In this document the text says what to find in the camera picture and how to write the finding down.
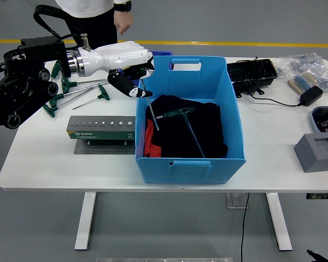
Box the slim green T-handle hex key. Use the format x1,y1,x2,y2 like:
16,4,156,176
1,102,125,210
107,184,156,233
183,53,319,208
131,67,161,132

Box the grey foam block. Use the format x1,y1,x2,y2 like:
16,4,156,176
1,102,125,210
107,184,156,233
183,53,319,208
293,133,328,174

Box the black plastic tray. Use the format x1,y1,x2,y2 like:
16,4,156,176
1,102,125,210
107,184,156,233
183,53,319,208
226,58,279,84

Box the white table leg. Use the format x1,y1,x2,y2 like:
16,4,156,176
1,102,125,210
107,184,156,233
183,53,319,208
265,192,293,252
74,192,98,251

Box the person's left hand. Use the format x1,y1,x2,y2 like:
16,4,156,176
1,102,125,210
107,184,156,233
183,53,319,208
114,10,134,35

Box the black cloth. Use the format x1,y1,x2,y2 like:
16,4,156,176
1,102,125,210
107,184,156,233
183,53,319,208
145,94,230,158

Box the short green T-handle hex key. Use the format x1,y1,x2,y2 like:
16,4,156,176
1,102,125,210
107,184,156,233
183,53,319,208
72,84,110,110

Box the black device with mounting ears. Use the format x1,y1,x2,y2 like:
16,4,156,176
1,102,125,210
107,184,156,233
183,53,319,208
233,79,274,98

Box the metal plate under table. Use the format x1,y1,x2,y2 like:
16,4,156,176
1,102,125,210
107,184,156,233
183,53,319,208
225,192,249,210

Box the dark blue plastic bin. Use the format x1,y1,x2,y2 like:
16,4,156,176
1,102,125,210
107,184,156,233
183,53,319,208
118,50,173,87

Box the orange cloth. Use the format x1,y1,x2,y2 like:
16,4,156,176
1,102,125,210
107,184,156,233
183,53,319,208
143,118,162,158

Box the green steel hex key stand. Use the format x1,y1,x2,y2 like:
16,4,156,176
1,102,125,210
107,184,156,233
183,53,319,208
66,116,137,140

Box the light blue folding box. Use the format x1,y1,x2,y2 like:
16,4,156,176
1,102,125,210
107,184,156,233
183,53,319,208
135,56,247,185

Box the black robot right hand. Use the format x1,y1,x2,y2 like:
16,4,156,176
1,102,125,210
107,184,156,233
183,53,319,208
306,248,328,262

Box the black wristwatch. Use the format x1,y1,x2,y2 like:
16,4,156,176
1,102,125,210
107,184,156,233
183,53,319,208
114,1,132,13

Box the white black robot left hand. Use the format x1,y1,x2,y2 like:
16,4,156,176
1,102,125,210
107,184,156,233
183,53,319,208
83,40,156,99

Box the black power adapter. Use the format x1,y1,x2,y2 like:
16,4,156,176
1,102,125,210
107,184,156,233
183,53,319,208
299,85,324,107

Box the black adapter cable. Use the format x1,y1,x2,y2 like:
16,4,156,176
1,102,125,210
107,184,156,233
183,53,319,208
236,56,304,108

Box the black floor cable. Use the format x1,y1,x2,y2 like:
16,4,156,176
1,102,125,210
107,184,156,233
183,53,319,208
240,192,251,262

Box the large green T-handle hex key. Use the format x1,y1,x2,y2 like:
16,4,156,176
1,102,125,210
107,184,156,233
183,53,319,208
156,106,206,158

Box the tan resistor tape bundle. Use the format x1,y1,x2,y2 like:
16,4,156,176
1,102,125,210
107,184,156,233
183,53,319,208
288,72,319,96

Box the clear bags of components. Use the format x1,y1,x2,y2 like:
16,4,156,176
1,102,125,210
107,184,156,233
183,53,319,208
276,52,328,96

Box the person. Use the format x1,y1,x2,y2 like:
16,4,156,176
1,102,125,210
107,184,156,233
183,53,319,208
54,0,134,50

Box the blue-rimmed parts tray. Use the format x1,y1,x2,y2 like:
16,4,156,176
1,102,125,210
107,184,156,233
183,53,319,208
311,106,328,134

